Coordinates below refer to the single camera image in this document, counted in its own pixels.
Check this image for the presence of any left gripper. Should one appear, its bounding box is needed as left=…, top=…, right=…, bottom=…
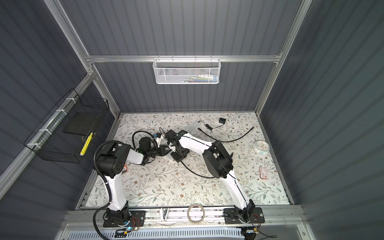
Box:
left=147, top=146, right=173, bottom=160

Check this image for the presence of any white network switch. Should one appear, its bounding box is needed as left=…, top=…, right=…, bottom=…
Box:
left=186, top=121, right=201, bottom=133
left=166, top=153, right=173, bottom=161

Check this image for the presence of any long black ethernet cable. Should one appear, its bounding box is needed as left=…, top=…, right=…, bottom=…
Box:
left=197, top=125, right=256, bottom=144

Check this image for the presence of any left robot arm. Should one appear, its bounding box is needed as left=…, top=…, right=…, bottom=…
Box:
left=93, top=133, right=169, bottom=223

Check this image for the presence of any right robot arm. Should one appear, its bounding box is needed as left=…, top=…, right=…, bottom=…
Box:
left=166, top=130, right=256, bottom=223

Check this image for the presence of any clear tape roll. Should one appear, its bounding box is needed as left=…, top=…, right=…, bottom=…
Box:
left=187, top=204, right=206, bottom=225

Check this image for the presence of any yellow striped marker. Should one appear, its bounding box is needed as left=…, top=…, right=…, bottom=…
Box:
left=80, top=133, right=94, bottom=156

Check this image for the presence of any white round timer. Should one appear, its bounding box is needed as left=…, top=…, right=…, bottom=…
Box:
left=254, top=140, right=270, bottom=155

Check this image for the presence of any black foam pad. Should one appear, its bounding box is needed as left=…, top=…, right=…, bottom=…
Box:
left=63, top=112, right=101, bottom=136

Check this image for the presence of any red white small box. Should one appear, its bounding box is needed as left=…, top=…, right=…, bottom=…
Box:
left=259, top=167, right=268, bottom=180

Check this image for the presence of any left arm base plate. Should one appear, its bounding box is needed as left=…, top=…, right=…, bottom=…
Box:
left=103, top=209, right=146, bottom=228

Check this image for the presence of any white wire mesh basket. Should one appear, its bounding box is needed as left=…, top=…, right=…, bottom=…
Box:
left=153, top=59, right=222, bottom=85

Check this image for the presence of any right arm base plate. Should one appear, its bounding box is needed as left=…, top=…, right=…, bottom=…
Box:
left=223, top=208, right=265, bottom=225

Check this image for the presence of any black wire basket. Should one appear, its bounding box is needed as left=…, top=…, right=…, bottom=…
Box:
left=24, top=91, right=110, bottom=164

